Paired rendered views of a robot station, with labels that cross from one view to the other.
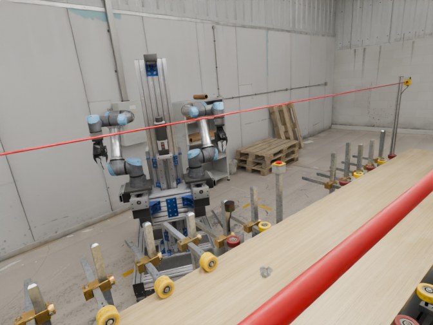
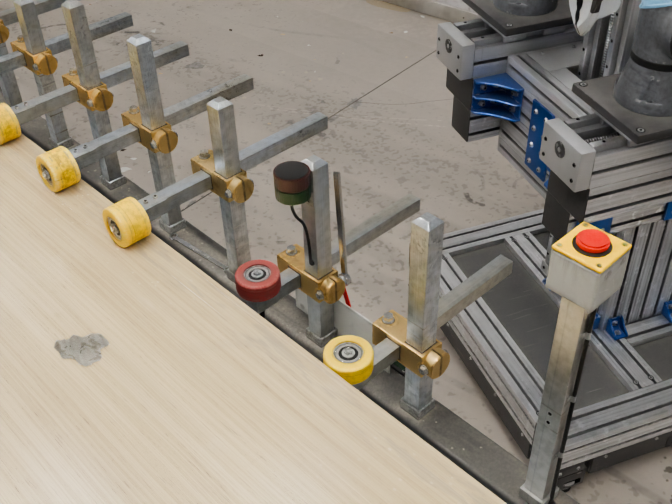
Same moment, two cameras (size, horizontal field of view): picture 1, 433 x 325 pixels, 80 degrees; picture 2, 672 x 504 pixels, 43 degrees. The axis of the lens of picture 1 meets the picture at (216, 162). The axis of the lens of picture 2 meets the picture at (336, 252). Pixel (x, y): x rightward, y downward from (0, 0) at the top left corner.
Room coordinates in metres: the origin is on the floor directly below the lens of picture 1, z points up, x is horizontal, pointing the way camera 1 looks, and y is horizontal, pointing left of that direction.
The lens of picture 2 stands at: (1.35, -1.20, 1.88)
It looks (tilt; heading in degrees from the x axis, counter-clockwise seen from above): 39 degrees down; 83
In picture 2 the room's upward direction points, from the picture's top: 2 degrees counter-clockwise
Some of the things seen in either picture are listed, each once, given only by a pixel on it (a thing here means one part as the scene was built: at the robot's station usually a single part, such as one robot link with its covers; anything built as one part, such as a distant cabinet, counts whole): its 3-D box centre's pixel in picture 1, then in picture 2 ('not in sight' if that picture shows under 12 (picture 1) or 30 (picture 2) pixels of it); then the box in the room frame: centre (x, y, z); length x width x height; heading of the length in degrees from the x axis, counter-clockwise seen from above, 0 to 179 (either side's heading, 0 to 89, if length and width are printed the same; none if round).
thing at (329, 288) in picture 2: (225, 239); (309, 275); (1.44, -0.01, 0.85); 0.14 x 0.06 x 0.05; 126
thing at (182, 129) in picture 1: (200, 144); not in sight; (4.50, 0.25, 0.78); 0.90 x 0.45 x 1.55; 132
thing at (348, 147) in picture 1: (346, 166); not in sight; (2.34, -1.24, 0.94); 0.04 x 0.04 x 0.48; 36
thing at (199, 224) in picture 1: (214, 235); (338, 250); (1.50, 0.05, 0.84); 0.43 x 0.03 x 0.04; 36
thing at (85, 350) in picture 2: (265, 269); (80, 342); (1.05, -0.19, 0.91); 0.09 x 0.07 x 0.02; 151
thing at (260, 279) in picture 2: (233, 246); (259, 295); (1.35, -0.06, 0.85); 0.08 x 0.08 x 0.11
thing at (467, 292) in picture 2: (243, 222); (429, 321); (1.63, -0.16, 0.84); 0.44 x 0.03 x 0.04; 36
